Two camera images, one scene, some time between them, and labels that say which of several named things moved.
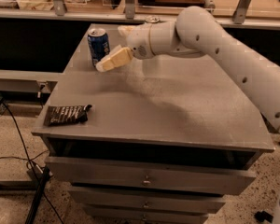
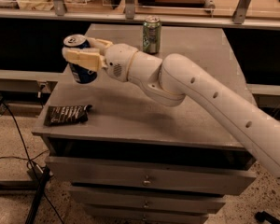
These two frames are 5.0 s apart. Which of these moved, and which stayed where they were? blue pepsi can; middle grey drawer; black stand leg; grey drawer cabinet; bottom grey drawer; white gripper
Moved: blue pepsi can; white gripper
Stayed: black stand leg; middle grey drawer; grey drawer cabinet; bottom grey drawer
